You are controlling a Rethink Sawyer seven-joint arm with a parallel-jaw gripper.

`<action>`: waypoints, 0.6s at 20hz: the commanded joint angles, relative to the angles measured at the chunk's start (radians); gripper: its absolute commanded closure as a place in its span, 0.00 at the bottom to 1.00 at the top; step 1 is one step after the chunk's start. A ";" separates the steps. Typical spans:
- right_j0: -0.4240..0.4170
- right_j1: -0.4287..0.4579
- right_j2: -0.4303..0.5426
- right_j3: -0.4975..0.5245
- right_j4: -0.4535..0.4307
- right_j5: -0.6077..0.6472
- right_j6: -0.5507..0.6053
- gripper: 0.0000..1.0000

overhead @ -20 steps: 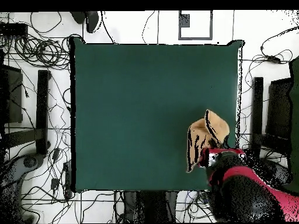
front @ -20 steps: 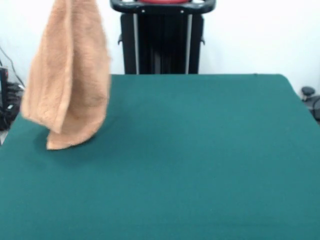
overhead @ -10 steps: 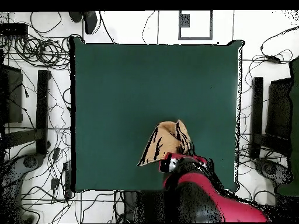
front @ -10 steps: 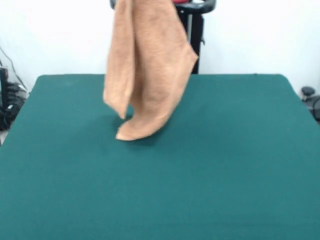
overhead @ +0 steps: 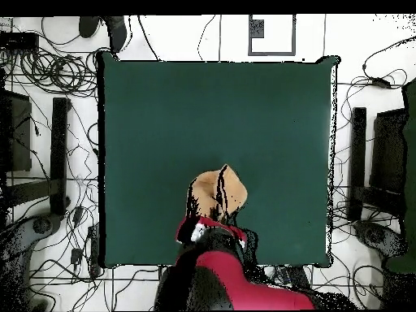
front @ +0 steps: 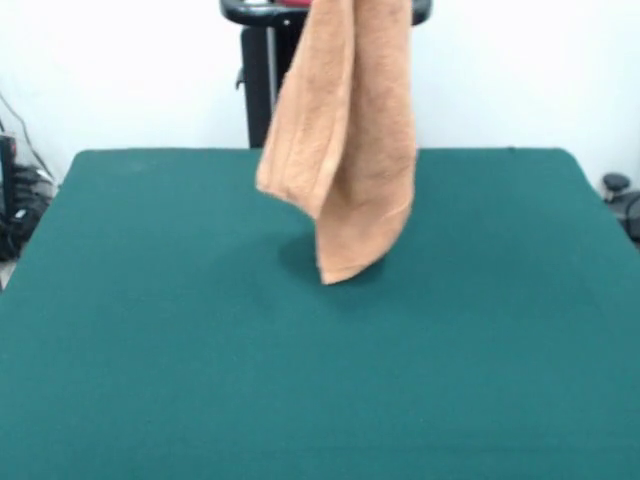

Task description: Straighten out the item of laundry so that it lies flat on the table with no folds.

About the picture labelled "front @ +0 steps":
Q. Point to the tan terry towel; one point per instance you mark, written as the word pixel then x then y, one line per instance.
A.
pixel 370 150

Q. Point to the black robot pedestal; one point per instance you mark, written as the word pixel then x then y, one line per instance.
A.
pixel 257 75

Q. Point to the dark green table cloth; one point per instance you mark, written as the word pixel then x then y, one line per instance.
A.
pixel 150 350

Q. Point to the black equipment stack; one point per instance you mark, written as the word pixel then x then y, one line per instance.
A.
pixel 10 200

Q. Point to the black office chair base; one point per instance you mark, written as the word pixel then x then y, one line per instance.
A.
pixel 620 195

